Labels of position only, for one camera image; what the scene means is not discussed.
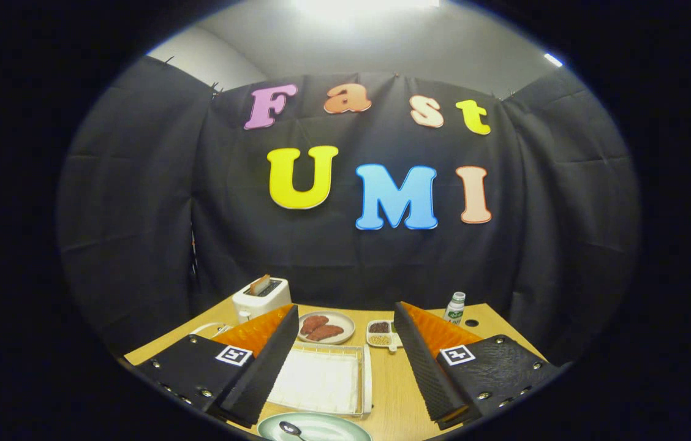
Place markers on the white divided dish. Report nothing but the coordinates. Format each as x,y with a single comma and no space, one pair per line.
392,348

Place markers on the brown meat piece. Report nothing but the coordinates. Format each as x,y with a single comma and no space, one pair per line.
313,323
326,332

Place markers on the black backdrop cloth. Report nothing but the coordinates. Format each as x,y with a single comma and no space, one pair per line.
229,233

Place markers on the round white meat plate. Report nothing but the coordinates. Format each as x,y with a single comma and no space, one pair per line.
345,321

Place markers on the white drip tray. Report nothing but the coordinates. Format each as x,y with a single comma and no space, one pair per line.
321,380

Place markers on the toast slice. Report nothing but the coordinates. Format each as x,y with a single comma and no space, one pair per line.
260,285

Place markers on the pile of yellow soybeans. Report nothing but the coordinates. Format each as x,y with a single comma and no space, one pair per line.
380,340

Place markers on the white toaster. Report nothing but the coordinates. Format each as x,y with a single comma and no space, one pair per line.
272,300

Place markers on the pile of dark beans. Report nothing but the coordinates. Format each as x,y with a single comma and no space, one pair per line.
379,327

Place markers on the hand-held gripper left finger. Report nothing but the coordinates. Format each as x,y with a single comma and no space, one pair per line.
269,367

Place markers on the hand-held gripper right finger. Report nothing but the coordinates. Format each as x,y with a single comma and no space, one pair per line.
428,373

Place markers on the light green plate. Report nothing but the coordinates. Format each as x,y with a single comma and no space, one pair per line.
333,429

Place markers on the white drink bottle green label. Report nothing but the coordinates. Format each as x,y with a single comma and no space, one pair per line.
456,309

